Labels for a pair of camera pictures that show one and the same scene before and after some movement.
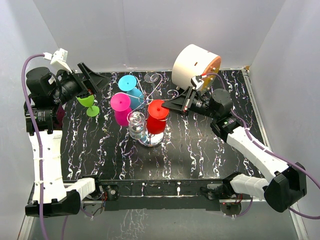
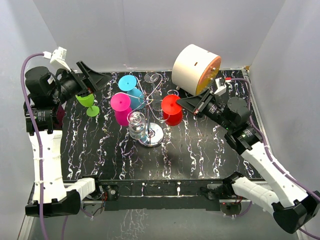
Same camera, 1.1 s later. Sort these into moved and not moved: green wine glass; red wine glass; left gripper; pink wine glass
Moved: red wine glass
Not moved: left gripper; green wine glass; pink wine glass
